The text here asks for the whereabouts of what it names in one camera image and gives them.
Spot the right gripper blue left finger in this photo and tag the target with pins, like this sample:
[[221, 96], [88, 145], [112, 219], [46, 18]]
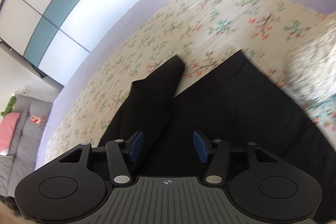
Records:
[[133, 146]]

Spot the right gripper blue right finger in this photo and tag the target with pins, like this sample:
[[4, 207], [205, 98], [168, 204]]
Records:
[[202, 145]]

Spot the black pants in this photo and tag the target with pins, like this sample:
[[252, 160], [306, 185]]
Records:
[[235, 102]]

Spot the floral bed cloth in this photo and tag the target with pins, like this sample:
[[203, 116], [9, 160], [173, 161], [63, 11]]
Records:
[[203, 33]]

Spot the pink pillow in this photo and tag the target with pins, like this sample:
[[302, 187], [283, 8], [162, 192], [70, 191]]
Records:
[[7, 130]]

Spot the green plush toy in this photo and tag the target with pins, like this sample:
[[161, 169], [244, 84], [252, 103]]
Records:
[[9, 106]]

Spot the white teal wardrobe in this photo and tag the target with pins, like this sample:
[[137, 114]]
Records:
[[56, 36]]

